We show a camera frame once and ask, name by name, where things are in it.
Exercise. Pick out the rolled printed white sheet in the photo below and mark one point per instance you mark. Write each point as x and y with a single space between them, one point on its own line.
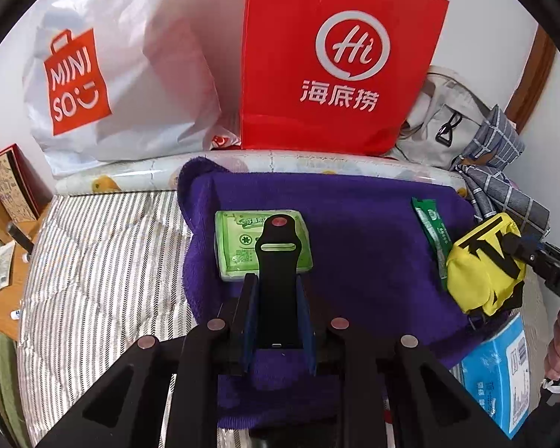
135 177

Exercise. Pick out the green bed sheet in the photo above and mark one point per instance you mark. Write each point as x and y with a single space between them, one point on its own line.
0 392

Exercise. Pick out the black upright holder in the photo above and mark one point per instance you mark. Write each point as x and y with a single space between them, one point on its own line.
21 238

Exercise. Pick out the green tissue packet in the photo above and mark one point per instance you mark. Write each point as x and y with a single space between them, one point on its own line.
235 242

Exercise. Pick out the patterned brown book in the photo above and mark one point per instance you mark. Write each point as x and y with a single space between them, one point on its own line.
16 186

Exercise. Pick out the red paper bag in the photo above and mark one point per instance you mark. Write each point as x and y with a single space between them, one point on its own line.
308 32

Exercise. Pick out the wooden nightstand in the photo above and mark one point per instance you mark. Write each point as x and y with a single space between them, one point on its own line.
0 261

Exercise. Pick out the blue tissue box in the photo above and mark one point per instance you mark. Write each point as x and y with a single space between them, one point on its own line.
499 382

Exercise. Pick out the wooden door frame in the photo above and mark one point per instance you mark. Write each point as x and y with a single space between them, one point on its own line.
534 79

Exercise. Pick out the yellow black pouch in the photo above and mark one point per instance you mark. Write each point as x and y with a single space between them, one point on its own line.
483 270

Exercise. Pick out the green sachet strip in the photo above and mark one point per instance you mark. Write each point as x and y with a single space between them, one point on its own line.
431 233

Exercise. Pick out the white flat packet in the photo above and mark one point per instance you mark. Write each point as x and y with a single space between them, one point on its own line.
2 268

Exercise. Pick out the grey checked cloth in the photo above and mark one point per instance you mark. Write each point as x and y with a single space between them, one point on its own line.
499 158

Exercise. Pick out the person's right hand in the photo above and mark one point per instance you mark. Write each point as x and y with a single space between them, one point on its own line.
555 350

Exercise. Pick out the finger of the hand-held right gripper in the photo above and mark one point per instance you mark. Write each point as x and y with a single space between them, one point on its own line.
525 249

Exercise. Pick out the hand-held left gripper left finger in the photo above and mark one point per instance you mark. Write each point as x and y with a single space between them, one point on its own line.
248 326

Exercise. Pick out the purple towel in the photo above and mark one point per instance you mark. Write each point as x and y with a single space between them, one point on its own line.
368 242

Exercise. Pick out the white plastic shopping bag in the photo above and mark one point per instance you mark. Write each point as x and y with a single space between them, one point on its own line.
158 56

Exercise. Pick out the grey canvas bag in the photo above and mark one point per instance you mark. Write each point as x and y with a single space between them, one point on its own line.
443 135

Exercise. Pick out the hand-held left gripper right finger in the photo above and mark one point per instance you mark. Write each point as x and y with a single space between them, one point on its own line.
306 326

